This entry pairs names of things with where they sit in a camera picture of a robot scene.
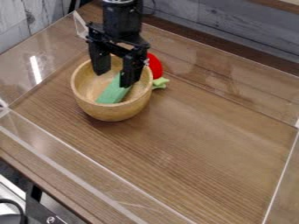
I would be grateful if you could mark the red plush strawberry toy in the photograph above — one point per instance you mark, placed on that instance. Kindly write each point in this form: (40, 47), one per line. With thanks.
(157, 72)

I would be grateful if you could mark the black table leg mount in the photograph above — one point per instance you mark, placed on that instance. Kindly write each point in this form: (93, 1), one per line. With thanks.
(36, 212)

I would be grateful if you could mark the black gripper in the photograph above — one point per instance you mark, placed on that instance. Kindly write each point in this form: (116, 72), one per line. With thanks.
(116, 36)

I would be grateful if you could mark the green rectangular block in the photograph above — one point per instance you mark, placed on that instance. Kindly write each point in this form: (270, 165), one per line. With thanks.
(113, 93)

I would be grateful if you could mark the clear acrylic corner bracket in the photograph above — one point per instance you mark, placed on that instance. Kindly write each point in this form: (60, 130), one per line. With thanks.
(80, 25)

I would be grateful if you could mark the brown wooden bowl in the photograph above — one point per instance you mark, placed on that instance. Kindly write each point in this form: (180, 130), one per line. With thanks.
(87, 86)

